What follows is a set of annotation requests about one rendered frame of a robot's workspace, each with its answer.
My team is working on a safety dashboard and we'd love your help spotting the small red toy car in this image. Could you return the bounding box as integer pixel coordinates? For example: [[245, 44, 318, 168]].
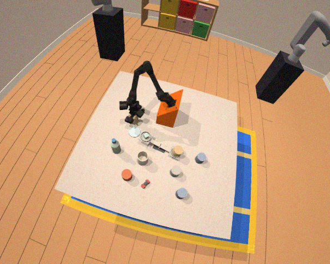
[[141, 180, 150, 188]]

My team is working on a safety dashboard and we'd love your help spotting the orange cylinder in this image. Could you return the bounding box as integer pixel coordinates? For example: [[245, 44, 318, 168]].
[[122, 169, 132, 181]]

